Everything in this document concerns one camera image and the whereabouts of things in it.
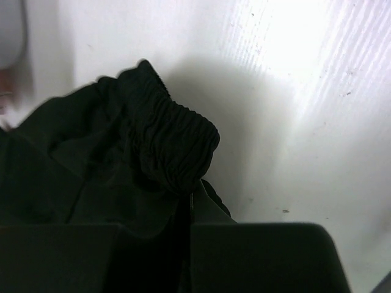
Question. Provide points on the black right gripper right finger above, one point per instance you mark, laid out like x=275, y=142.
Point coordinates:
x=266, y=257

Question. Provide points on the pink garment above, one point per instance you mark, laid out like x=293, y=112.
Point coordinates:
x=9, y=97

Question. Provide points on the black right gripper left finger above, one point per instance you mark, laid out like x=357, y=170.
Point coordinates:
x=85, y=258

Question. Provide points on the black trousers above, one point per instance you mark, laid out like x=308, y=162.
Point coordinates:
x=118, y=150

